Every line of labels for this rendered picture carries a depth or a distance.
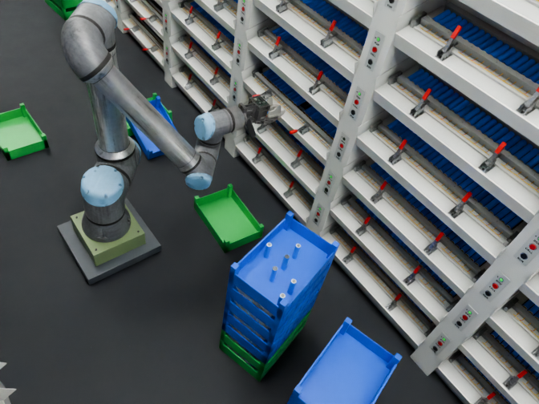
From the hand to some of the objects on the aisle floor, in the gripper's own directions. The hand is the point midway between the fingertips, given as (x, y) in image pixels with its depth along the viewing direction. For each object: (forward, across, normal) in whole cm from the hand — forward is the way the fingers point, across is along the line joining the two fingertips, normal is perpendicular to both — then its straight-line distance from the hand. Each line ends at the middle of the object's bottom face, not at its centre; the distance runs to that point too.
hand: (279, 110), depth 182 cm
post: (+21, +40, +57) cm, 73 cm away
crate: (-79, +100, +64) cm, 142 cm away
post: (+20, -100, +57) cm, 117 cm away
